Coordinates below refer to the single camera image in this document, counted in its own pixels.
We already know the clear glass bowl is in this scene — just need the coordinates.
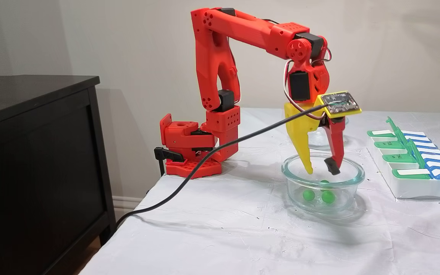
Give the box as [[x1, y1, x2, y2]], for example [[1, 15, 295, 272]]
[[281, 153, 366, 214], [307, 115, 348, 150]]

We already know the white baseboard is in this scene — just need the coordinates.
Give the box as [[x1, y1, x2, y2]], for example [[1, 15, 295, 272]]
[[112, 196, 146, 222]]

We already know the black wooden cabinet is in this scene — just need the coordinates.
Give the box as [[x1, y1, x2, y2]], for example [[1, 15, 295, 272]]
[[0, 75, 117, 275]]

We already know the white table cloth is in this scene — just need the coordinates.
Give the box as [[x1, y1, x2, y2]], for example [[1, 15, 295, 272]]
[[79, 108, 440, 275]]

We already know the red white black servo wire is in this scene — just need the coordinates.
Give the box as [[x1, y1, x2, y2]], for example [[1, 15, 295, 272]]
[[283, 57, 325, 117], [312, 45, 332, 65]]

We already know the black camera cable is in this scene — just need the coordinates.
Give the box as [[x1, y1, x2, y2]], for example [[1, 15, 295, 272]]
[[115, 102, 337, 228]]

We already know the weekly pill organizer box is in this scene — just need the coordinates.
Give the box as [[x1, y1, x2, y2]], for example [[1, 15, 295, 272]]
[[366, 116, 440, 201]]

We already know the black table clamp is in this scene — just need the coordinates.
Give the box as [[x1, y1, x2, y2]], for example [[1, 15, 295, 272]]
[[154, 147, 185, 177]]

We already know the camera board on yellow mount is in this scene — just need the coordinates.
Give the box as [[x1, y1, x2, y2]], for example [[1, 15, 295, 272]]
[[315, 91, 362, 117]]

